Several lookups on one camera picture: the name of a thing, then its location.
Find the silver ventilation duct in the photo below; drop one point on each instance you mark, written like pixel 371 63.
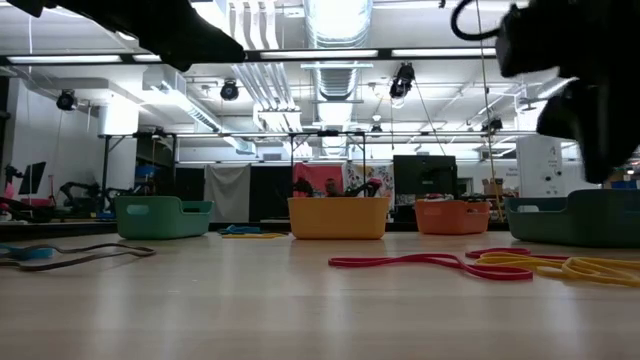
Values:
pixel 337 25

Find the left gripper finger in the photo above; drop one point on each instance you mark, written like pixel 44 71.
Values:
pixel 175 35

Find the black monitor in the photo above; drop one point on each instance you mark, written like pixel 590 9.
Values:
pixel 32 177

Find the light green plastic basket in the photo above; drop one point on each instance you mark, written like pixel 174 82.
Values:
pixel 165 222

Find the yellow plastic basket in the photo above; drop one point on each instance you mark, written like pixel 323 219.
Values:
pixel 340 220

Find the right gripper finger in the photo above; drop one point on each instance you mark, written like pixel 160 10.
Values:
pixel 600 135

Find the white cabinet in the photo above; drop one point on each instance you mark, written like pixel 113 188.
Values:
pixel 530 170

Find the dark teal plastic basket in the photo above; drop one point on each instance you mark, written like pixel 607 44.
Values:
pixel 575 225

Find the red cloth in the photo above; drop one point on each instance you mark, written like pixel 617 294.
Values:
pixel 315 172

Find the black aluminium frame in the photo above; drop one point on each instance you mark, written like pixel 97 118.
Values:
pixel 320 61

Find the black ceiling spotlight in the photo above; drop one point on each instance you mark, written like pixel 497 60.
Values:
pixel 402 80
pixel 66 100
pixel 229 91

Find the cardboard box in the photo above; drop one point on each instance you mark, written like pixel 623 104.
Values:
pixel 492 187

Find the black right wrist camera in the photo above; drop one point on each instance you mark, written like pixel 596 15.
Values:
pixel 530 42

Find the black rubber band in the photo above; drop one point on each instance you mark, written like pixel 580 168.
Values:
pixel 147 251

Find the black screen panel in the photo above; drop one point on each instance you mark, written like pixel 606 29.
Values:
pixel 425 175

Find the yellow rubber band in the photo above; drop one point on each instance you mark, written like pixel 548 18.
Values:
pixel 487 260
pixel 620 277

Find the colourful floral cloth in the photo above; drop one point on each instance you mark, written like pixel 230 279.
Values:
pixel 382 175

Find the orange plastic basket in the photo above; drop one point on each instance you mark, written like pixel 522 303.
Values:
pixel 450 220

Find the blue rubber band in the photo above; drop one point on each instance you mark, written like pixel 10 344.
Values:
pixel 240 230
pixel 30 253

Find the person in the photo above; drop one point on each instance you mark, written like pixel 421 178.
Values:
pixel 332 187

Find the LED light strip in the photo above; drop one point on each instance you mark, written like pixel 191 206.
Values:
pixel 320 53
pixel 445 52
pixel 65 59

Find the grey cloth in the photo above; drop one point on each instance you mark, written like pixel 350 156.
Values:
pixel 227 192

